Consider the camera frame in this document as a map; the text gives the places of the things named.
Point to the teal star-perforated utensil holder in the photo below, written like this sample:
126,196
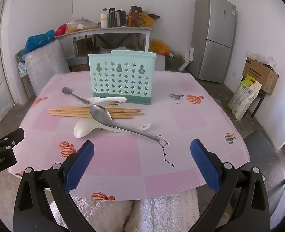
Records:
123,82

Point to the black electric kettle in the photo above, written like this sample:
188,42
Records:
120,18

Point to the dark wooden stool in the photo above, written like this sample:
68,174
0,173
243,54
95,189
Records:
256,104

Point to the red plastic bag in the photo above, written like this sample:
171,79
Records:
60,30

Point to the white side table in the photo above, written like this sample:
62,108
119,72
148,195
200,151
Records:
108,29

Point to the person's white fleece pants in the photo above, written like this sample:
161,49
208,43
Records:
157,212

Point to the white and green rice bag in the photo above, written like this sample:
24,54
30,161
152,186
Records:
243,96

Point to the pink printed tablecloth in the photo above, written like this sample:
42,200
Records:
193,116

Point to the brown cardboard box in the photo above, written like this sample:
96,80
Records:
258,73

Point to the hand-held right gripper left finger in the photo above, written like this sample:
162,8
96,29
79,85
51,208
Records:
81,164

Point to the large metal spoon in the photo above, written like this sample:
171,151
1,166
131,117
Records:
100,113

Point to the pile of snack packets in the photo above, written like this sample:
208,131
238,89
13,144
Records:
137,19

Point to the bag of yellow snacks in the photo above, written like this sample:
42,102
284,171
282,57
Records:
82,26

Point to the grey quilt in clear bag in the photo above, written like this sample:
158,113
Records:
46,65

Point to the white plastic bottle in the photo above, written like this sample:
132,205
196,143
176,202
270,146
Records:
104,20

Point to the white plastic device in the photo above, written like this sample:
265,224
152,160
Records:
189,54

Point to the clear plastic bag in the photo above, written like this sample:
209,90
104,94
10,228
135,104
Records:
260,58

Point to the small metal spoon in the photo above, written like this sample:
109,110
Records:
66,91

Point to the white soup spoon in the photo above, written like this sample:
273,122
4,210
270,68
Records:
113,99

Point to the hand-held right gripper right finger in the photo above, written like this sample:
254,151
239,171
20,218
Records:
205,166

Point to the white rice paddle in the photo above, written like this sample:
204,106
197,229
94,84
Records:
82,129

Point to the yellow plastic bag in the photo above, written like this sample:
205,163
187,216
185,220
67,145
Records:
158,47

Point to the dark green bag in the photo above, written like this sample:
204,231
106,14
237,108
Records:
173,64

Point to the silver refrigerator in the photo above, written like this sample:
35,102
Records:
212,29

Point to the bundle of wooden chopsticks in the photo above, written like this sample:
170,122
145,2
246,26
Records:
67,112

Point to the dark green thermos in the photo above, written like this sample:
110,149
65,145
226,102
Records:
111,18

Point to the blue plastic bag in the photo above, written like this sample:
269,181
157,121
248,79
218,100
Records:
36,42

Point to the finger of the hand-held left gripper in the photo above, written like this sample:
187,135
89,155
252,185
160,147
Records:
9,137

